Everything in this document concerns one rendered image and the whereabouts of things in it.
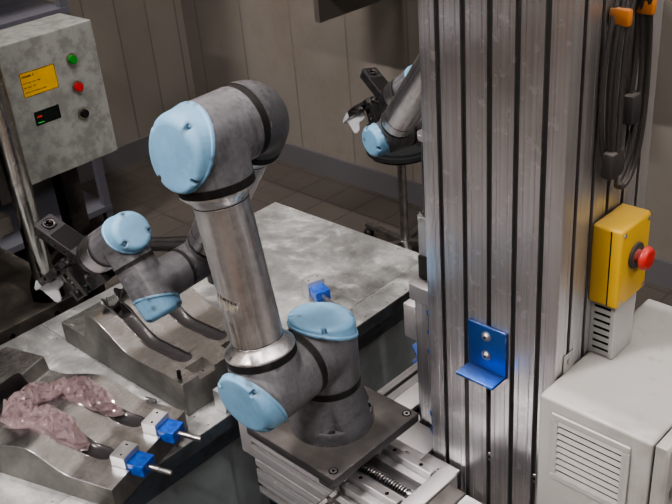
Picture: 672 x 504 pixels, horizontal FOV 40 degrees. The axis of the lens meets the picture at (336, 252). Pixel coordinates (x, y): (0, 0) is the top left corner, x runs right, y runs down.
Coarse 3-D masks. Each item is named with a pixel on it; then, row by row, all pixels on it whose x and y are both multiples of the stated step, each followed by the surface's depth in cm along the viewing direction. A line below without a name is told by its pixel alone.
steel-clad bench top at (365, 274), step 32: (288, 224) 287; (320, 224) 285; (288, 256) 269; (320, 256) 268; (352, 256) 266; (384, 256) 265; (416, 256) 264; (288, 288) 254; (352, 288) 251; (384, 288) 250; (32, 352) 236; (64, 352) 235; (128, 384) 221; (192, 416) 208; (224, 416) 207; (0, 480) 195
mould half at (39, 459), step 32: (0, 352) 217; (96, 416) 199; (0, 448) 192; (32, 448) 188; (64, 448) 191; (160, 448) 195; (32, 480) 193; (64, 480) 187; (96, 480) 184; (128, 480) 186
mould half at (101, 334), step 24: (192, 288) 236; (96, 312) 225; (192, 312) 230; (216, 312) 230; (72, 336) 235; (96, 336) 225; (120, 336) 220; (168, 336) 223; (192, 336) 221; (120, 360) 221; (144, 360) 214; (168, 360) 213; (192, 360) 212; (216, 360) 211; (144, 384) 218; (168, 384) 209; (192, 384) 206; (216, 384) 212; (192, 408) 209
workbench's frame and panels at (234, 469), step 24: (384, 312) 242; (360, 336) 237; (384, 336) 255; (360, 360) 249; (384, 360) 258; (408, 360) 267; (384, 384) 261; (216, 432) 206; (192, 456) 210; (216, 456) 217; (240, 456) 223; (144, 480) 194; (168, 480) 206; (192, 480) 213; (216, 480) 219; (240, 480) 226
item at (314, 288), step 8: (304, 280) 246; (312, 280) 246; (320, 280) 246; (304, 288) 247; (312, 288) 245; (320, 288) 244; (328, 288) 244; (312, 296) 245; (320, 296) 243; (328, 296) 244
